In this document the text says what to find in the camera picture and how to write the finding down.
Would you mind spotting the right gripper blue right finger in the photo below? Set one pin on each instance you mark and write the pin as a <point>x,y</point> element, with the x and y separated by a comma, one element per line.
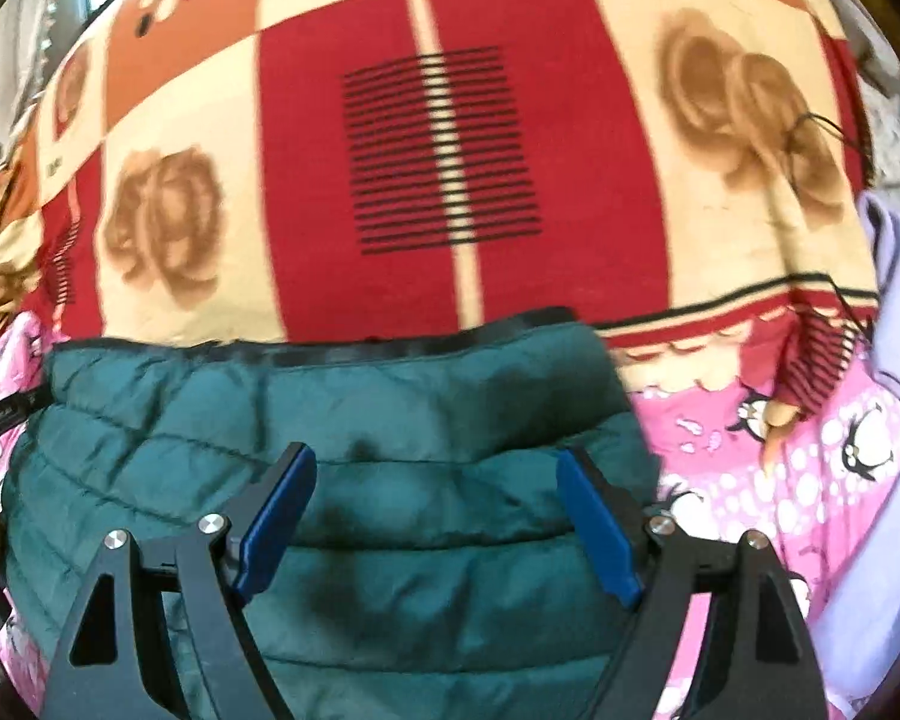
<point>609,524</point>

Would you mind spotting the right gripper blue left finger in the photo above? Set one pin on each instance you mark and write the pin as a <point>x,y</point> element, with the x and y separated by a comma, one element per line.
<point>263,519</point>

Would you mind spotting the dark green puffer jacket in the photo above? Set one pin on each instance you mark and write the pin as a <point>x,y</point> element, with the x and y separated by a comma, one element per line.
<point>435,573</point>

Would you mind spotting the pink penguin bed sheet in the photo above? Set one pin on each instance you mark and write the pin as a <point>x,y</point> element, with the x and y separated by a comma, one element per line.
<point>712,473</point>

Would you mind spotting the lavender fleece garment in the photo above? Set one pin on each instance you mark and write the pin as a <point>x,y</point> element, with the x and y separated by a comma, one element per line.
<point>857,635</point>

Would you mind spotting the red orange rose blanket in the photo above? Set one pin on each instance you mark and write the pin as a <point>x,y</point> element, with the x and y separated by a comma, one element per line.
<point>681,174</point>

